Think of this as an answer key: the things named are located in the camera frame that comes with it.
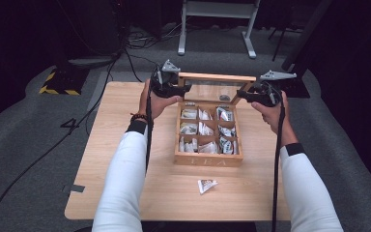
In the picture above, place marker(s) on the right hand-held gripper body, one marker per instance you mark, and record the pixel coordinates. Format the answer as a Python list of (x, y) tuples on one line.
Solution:
[(269, 93)]

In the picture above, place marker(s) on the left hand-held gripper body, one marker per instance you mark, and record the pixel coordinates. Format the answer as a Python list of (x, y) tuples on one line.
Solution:
[(161, 83)]

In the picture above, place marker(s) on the wooden compartment tea box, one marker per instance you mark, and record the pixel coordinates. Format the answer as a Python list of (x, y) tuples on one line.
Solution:
[(207, 159)]

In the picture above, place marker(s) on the single triangular tea bag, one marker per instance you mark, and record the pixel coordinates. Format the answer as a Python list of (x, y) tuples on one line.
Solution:
[(206, 185)]

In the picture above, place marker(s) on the person's left hand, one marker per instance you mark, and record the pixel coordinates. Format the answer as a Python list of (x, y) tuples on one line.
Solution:
[(154, 108)]

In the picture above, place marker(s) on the person's right hand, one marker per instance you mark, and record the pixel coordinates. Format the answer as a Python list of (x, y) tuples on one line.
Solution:
[(277, 119)]

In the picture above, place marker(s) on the round grey table grommet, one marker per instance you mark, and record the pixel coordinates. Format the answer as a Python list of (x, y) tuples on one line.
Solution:
[(224, 97)]

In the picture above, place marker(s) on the black yellow striped stand base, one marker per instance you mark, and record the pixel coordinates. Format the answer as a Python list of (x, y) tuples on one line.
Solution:
[(62, 82), (298, 88)]

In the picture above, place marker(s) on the group of white tea bags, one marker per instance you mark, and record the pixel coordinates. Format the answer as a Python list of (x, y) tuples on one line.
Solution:
[(206, 130)]

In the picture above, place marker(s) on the black tripod legs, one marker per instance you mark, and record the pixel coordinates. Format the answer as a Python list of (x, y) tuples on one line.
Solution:
[(280, 38)]

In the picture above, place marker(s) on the dark slanted pole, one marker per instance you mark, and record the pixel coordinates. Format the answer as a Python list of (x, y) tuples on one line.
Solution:
[(306, 32)]

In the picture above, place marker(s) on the dark equipment cabinet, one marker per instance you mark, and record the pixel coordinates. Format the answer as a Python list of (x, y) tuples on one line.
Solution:
[(93, 29)]

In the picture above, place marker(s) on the grey tape piece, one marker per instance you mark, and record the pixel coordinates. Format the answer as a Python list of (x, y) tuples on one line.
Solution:
[(74, 188)]

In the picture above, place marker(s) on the white metal desk frame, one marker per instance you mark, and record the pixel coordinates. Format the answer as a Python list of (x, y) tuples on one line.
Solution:
[(217, 9)]

